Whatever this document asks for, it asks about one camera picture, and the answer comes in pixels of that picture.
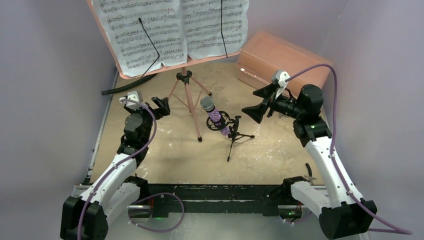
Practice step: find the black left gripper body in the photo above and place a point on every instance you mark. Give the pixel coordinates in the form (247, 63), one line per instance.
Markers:
(148, 119)

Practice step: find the pink folding music stand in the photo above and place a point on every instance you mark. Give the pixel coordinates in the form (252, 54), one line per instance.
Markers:
(184, 75)

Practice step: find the black handled pliers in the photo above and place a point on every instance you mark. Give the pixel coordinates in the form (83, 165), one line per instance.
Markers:
(309, 177)

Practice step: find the purple glitter microphone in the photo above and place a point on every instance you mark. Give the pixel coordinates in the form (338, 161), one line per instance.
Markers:
(215, 121)

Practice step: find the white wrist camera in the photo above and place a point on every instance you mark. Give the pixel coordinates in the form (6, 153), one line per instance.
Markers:
(280, 80)
(132, 100)

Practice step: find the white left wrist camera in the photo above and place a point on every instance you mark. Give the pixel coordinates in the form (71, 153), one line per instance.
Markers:
(132, 100)

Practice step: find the black mini microphone tripod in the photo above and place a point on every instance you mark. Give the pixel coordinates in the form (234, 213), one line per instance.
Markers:
(234, 135)

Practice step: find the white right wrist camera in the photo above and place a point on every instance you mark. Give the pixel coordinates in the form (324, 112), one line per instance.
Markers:
(280, 80)

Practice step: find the sheet music paper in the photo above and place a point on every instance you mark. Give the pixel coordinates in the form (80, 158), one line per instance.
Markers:
(143, 35)
(214, 28)

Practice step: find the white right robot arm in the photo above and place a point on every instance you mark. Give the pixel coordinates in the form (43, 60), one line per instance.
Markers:
(343, 211)

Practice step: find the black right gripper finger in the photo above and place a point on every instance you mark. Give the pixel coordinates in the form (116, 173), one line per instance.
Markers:
(266, 91)
(258, 112)

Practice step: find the pink translucent storage box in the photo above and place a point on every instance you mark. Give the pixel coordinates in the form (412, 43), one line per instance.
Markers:
(264, 54)

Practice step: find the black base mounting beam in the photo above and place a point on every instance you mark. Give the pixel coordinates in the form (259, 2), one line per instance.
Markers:
(265, 199)

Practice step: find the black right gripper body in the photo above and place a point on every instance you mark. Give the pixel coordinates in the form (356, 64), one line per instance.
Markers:
(269, 102)

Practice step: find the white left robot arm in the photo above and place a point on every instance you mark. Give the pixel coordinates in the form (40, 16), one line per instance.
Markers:
(89, 215)

